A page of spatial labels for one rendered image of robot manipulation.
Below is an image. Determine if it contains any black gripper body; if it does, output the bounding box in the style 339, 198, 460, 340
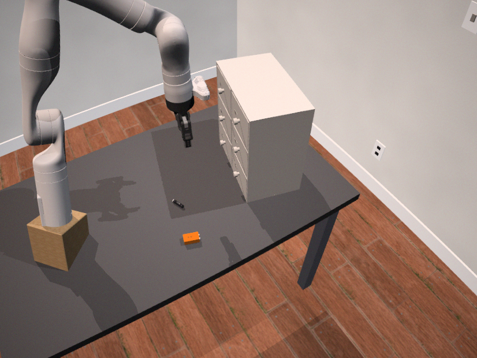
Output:
166, 96, 195, 121

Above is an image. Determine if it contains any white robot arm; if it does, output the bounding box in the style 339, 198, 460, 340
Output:
19, 0, 210, 227

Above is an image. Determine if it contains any beige drawer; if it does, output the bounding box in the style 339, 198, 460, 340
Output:
232, 124, 248, 176
218, 95, 232, 143
232, 93, 249, 150
219, 122, 232, 165
232, 150, 247, 199
217, 67, 231, 116

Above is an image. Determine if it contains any white small chest of drawers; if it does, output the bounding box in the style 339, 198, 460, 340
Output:
216, 53, 315, 203

